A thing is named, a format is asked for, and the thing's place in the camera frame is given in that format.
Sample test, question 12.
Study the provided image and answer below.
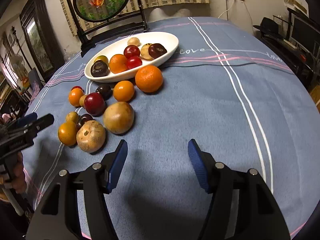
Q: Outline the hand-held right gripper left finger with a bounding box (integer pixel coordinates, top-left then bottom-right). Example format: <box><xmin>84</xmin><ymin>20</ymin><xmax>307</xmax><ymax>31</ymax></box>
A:
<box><xmin>25</xmin><ymin>139</ymin><xmax>128</xmax><ymax>240</ymax></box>

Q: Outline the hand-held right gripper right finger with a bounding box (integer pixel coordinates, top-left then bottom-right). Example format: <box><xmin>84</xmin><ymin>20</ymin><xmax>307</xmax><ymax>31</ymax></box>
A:
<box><xmin>187</xmin><ymin>139</ymin><xmax>292</xmax><ymax>240</ymax></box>

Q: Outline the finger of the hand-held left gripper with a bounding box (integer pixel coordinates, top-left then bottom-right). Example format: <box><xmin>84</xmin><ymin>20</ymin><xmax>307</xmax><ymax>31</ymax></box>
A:
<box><xmin>15</xmin><ymin>112</ymin><xmax>38</xmax><ymax>127</ymax></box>
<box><xmin>30</xmin><ymin>114</ymin><xmax>55</xmax><ymax>132</ymax></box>

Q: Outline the tan fruit with hole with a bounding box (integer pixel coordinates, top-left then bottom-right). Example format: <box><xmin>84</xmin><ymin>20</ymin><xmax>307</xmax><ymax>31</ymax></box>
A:
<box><xmin>76</xmin><ymin>120</ymin><xmax>106</xmax><ymax>153</ymax></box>

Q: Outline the dark purple plum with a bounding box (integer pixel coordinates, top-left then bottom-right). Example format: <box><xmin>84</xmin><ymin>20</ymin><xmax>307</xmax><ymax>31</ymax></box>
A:
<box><xmin>96</xmin><ymin>84</ymin><xmax>113</xmax><ymax>100</ymax></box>
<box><xmin>76</xmin><ymin>114</ymin><xmax>93</xmax><ymax>130</ymax></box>

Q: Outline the tan round fruit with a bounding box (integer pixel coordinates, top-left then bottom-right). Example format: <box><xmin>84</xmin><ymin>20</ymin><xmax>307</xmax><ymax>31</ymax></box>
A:
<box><xmin>103</xmin><ymin>102</ymin><xmax>135</xmax><ymax>134</ymax></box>

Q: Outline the red plum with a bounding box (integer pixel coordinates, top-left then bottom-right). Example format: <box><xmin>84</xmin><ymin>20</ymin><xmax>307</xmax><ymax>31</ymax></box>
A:
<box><xmin>124</xmin><ymin>45</ymin><xmax>141</xmax><ymax>58</ymax></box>
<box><xmin>84</xmin><ymin>92</ymin><xmax>106</xmax><ymax>117</ymax></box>

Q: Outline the small orange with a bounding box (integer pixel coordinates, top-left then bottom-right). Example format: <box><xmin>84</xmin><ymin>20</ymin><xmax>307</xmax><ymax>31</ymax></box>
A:
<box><xmin>113</xmin><ymin>80</ymin><xmax>135</xmax><ymax>102</ymax></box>

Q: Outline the large dark purple fruit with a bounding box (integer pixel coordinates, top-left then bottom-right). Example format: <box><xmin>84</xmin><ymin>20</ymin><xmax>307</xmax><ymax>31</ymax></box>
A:
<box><xmin>90</xmin><ymin>62</ymin><xmax>109</xmax><ymax>77</ymax></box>

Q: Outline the mandarin orange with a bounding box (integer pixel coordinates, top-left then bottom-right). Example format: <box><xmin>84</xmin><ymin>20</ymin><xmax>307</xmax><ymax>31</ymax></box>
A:
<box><xmin>135</xmin><ymin>65</ymin><xmax>163</xmax><ymax>93</ymax></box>
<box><xmin>109</xmin><ymin>54</ymin><xmax>128</xmax><ymax>74</ymax></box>

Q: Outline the spotted beige fruit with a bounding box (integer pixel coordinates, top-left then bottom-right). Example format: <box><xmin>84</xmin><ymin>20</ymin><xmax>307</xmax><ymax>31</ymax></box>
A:
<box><xmin>140</xmin><ymin>43</ymin><xmax>154</xmax><ymax>61</ymax></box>

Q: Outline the dark red fruit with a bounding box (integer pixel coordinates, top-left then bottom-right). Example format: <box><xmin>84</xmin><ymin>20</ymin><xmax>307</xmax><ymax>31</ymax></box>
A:
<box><xmin>148</xmin><ymin>43</ymin><xmax>167</xmax><ymax>58</ymax></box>

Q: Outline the white oval plate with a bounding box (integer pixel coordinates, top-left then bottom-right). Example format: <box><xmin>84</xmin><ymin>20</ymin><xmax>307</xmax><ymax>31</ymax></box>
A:
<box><xmin>84</xmin><ymin>31</ymin><xmax>179</xmax><ymax>83</ymax></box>

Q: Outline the person's left hand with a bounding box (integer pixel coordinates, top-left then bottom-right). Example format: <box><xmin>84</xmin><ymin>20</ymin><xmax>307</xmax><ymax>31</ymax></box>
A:
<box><xmin>11</xmin><ymin>152</ymin><xmax>27</xmax><ymax>193</ymax></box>

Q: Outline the dark chair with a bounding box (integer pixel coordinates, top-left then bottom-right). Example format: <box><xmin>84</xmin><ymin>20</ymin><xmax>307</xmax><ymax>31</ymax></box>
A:
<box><xmin>27</xmin><ymin>67</ymin><xmax>45</xmax><ymax>98</ymax></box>

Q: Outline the white electric fan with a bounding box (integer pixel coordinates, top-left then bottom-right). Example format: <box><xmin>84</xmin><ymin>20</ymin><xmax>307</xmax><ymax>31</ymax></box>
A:
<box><xmin>10</xmin><ymin>55</ymin><xmax>25</xmax><ymax>80</ymax></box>

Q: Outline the blue striped tablecloth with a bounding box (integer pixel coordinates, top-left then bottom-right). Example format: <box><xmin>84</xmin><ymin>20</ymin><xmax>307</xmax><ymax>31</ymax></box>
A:
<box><xmin>24</xmin><ymin>17</ymin><xmax>316</xmax><ymax>240</ymax></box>

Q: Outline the dark framed painting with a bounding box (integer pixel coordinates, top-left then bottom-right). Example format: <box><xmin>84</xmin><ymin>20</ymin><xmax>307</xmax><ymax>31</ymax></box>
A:
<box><xmin>19</xmin><ymin>0</ymin><xmax>65</xmax><ymax>80</ymax></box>

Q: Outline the round goldfish table screen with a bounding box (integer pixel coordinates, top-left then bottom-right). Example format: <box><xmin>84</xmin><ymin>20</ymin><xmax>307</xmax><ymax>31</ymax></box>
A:
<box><xmin>63</xmin><ymin>0</ymin><xmax>149</xmax><ymax>57</ymax></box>

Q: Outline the black computer desk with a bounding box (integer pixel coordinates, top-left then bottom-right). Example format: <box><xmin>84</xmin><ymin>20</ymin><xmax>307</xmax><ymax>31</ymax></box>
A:
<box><xmin>253</xmin><ymin>35</ymin><xmax>320</xmax><ymax>85</ymax></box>

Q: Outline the black hat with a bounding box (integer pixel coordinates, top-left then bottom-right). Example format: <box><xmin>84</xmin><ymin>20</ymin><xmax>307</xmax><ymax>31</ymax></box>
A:
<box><xmin>253</xmin><ymin>17</ymin><xmax>284</xmax><ymax>40</ymax></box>

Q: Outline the computer monitor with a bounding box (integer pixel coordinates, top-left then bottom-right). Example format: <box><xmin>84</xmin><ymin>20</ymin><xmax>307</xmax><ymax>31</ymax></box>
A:
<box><xmin>290</xmin><ymin>15</ymin><xmax>320</xmax><ymax>53</ymax></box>

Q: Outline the white cable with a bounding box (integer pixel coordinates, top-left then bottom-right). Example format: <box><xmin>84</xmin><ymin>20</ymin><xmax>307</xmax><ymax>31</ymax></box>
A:
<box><xmin>217</xmin><ymin>0</ymin><xmax>237</xmax><ymax>20</ymax></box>

